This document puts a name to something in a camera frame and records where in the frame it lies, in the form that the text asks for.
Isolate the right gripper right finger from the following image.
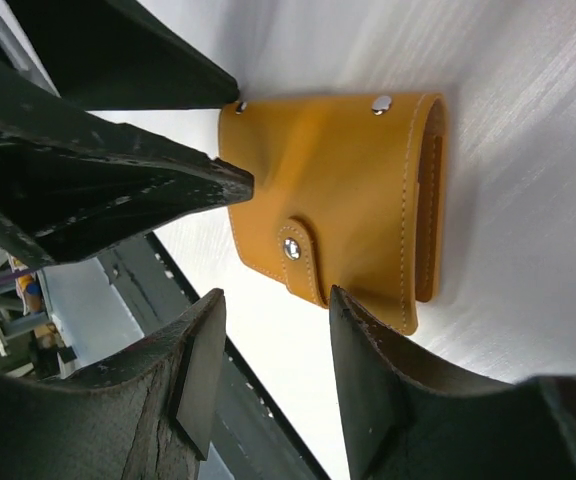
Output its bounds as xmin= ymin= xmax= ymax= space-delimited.
xmin=329 ymin=287 xmax=576 ymax=479

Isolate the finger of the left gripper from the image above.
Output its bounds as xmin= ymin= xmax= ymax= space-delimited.
xmin=8 ymin=0 xmax=240 ymax=110
xmin=0 ymin=62 xmax=254 ymax=268

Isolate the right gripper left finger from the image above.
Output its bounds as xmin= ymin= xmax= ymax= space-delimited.
xmin=0 ymin=289 xmax=226 ymax=479

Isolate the yellow leather card holder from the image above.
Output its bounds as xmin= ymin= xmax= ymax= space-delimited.
xmin=218 ymin=92 xmax=448 ymax=335

